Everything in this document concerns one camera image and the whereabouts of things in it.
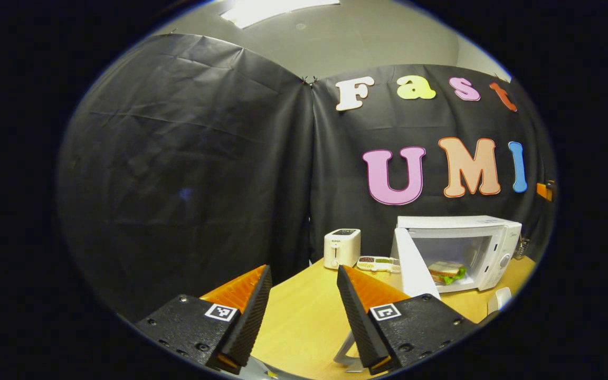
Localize white microwave oven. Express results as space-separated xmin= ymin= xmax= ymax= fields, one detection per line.
xmin=391 ymin=215 xmax=523 ymax=300

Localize white plastic stand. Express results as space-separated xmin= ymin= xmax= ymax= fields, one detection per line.
xmin=333 ymin=330 xmax=364 ymax=373

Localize white compartment spice box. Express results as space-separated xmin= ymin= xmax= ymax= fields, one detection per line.
xmin=357 ymin=256 xmax=401 ymax=274

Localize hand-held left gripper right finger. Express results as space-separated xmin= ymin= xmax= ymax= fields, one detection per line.
xmin=337 ymin=265 xmax=479 ymax=375

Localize toast and lettuce sandwich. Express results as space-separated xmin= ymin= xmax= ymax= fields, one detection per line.
xmin=429 ymin=261 xmax=467 ymax=286

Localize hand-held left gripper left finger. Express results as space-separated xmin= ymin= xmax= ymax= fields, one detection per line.
xmin=134 ymin=264 xmax=273 ymax=375

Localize white toaster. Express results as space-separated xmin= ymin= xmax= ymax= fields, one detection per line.
xmin=324 ymin=229 xmax=362 ymax=270

